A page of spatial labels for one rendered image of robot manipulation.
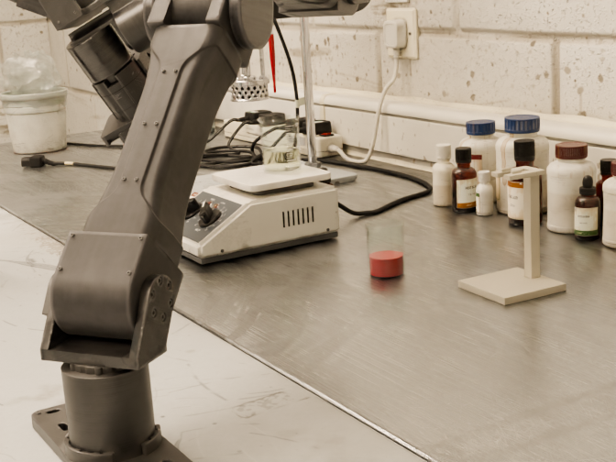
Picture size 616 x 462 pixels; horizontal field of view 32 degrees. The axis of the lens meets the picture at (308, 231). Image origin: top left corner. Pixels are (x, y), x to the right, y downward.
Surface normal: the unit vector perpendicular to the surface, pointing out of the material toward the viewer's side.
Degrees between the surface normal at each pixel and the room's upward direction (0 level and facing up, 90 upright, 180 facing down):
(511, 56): 90
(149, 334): 90
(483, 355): 0
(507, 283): 0
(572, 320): 0
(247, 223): 90
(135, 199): 47
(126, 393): 90
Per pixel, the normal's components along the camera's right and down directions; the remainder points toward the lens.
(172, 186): 0.92, -0.06
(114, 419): 0.31, 0.21
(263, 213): 0.51, 0.18
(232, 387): -0.06, -0.97
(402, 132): -0.86, 0.18
